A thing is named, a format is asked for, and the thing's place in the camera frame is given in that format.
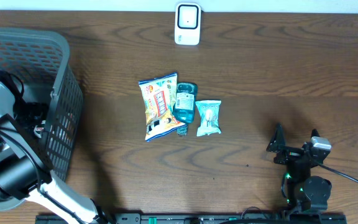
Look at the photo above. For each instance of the teal mouthwash bottle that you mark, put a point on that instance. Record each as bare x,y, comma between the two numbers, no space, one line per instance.
184,109

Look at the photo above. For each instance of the grey plastic shopping basket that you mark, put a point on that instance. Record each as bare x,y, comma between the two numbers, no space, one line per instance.
40,60

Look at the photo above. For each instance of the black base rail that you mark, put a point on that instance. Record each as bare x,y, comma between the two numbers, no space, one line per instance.
253,217

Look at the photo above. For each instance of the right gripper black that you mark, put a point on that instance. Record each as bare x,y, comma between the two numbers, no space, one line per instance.
289,154

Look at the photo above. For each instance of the white barcode scanner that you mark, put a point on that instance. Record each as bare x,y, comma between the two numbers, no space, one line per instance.
187,23

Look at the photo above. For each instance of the small white red packet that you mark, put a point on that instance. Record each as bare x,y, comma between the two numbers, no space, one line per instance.
38,130

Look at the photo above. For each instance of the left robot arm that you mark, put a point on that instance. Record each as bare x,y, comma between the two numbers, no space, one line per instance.
26,171

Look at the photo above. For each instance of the teal wet wipes pack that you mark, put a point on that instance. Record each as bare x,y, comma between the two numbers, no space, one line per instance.
209,114

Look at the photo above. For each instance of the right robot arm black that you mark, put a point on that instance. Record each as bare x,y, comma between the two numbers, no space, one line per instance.
304,193

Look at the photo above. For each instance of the yellow snack bag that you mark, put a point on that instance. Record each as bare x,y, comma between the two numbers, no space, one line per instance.
159,96

